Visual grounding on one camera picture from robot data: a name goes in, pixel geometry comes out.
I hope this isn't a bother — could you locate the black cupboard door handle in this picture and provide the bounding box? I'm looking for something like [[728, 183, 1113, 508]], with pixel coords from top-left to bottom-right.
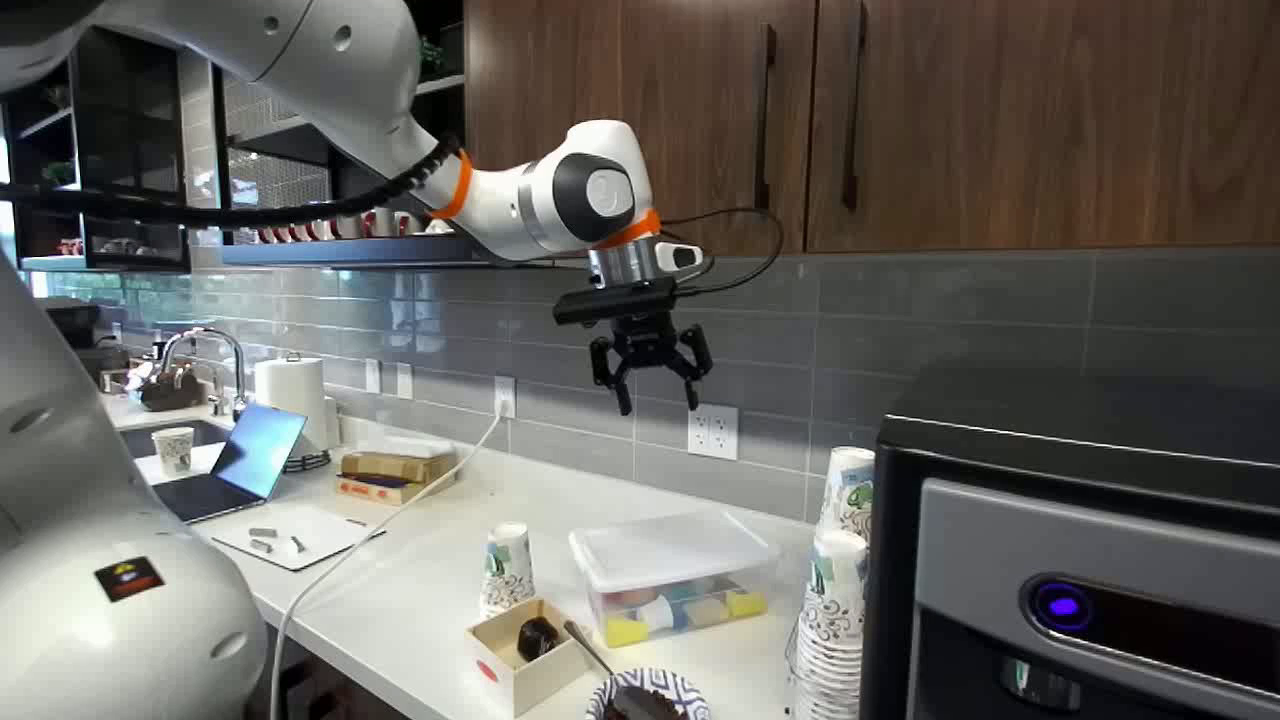
[[753, 22, 781, 216], [841, 0, 874, 216]]

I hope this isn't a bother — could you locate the flat red box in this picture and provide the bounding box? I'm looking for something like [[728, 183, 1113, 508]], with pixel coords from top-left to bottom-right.
[[334, 473, 448, 508]]

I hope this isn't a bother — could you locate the green printed paper cup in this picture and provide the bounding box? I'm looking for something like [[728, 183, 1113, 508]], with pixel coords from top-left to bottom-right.
[[476, 519, 540, 616]]

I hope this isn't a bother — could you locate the black glass shelving unit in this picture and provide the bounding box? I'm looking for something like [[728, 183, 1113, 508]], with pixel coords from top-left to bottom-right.
[[0, 22, 193, 275]]

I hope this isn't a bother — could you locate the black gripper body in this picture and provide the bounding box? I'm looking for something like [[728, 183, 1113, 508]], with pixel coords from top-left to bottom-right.
[[590, 238, 690, 381]]

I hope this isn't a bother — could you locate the white power cable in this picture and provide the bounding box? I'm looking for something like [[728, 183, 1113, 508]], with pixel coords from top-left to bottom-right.
[[264, 393, 511, 720]]

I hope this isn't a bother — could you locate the chrome kitchen faucet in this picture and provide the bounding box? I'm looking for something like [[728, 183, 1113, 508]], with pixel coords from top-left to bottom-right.
[[155, 319, 254, 419]]

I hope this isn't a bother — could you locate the small open cardboard box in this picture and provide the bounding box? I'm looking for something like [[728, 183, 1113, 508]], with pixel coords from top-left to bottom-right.
[[463, 593, 602, 720]]

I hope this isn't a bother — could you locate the blue laptop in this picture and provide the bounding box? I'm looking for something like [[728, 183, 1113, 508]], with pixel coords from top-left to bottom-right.
[[150, 399, 313, 522]]

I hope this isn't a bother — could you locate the clear plastic lidded container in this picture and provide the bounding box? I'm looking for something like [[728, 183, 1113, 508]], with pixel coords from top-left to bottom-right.
[[565, 508, 786, 650]]

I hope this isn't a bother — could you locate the white paper sheet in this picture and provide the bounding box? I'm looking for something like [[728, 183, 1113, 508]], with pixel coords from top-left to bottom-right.
[[204, 500, 390, 576]]

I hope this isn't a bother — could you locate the short stack of paper cups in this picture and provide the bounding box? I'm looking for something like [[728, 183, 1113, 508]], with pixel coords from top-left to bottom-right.
[[816, 443, 880, 544]]

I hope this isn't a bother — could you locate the black silver coffee machine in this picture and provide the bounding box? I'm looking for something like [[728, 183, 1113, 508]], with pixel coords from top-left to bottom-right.
[[855, 362, 1280, 720]]

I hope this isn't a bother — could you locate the kitchen sink basin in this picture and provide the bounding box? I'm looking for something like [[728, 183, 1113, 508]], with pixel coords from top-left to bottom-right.
[[115, 414, 233, 465]]

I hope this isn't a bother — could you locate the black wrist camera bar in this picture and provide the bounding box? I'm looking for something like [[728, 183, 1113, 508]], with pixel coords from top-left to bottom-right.
[[553, 281, 690, 326]]

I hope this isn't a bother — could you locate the blue-grey wall shelf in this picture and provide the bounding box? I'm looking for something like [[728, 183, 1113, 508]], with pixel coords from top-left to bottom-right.
[[215, 231, 591, 275]]

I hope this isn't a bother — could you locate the thin black camera cable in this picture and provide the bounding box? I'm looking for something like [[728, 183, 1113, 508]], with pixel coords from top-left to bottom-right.
[[656, 205, 793, 300]]

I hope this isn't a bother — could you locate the white paper cup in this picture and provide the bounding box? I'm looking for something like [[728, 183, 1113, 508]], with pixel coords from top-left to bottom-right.
[[150, 422, 199, 478]]

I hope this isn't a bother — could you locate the large white wall outlet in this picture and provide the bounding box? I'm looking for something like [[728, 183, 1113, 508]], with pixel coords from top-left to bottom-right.
[[686, 399, 745, 465]]

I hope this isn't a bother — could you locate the narrow wooden cupboard door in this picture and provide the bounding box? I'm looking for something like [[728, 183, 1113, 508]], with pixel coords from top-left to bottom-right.
[[460, 0, 822, 265]]

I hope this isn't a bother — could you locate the black espresso machine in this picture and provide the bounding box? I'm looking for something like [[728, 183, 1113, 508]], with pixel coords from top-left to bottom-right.
[[41, 294, 113, 356]]

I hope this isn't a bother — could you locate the dark spoon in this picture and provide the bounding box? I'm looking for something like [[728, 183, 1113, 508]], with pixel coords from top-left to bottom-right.
[[558, 616, 634, 700]]

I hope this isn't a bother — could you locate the tall stack of paper cups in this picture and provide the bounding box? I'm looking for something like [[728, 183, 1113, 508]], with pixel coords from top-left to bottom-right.
[[786, 526, 874, 720]]

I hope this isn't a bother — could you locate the white paper towel roll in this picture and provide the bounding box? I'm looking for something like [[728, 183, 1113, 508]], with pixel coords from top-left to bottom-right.
[[254, 351, 342, 460]]

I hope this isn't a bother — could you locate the dark object in cardboard box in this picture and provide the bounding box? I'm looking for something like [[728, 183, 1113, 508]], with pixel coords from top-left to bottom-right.
[[515, 611, 569, 665]]

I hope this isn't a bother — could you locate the patterned paper plate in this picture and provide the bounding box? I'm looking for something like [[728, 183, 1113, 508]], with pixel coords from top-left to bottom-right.
[[582, 665, 721, 720]]

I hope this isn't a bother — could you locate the wooden box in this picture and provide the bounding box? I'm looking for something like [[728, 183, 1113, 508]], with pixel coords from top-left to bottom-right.
[[338, 443, 463, 487]]

